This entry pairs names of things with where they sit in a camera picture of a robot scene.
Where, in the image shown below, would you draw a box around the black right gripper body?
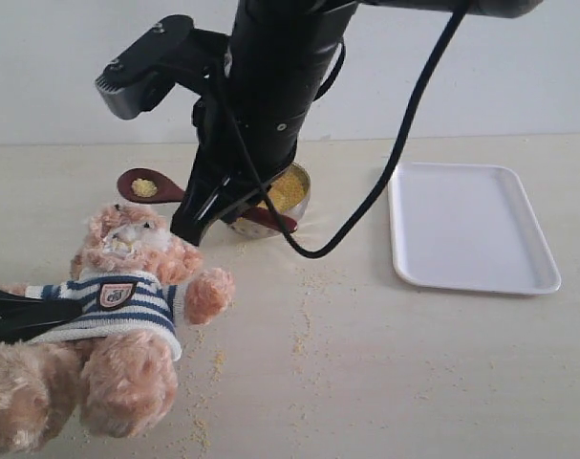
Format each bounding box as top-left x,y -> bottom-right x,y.
191,9 -> 347,191

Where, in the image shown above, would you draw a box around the dark red wooden spoon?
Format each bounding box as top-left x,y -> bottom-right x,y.
117,168 -> 281,237

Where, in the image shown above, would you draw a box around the plush teddy bear striped sweater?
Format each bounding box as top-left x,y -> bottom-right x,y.
0,204 -> 235,455

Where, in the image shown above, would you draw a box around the steel bowl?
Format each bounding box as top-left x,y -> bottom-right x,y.
228,163 -> 311,239

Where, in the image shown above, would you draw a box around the yellow millet grains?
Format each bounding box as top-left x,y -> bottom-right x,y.
268,165 -> 307,213

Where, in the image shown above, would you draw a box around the white rectangular plastic tray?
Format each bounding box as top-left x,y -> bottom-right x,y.
388,163 -> 561,295

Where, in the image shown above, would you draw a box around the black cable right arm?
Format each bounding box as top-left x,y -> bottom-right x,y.
193,0 -> 467,259

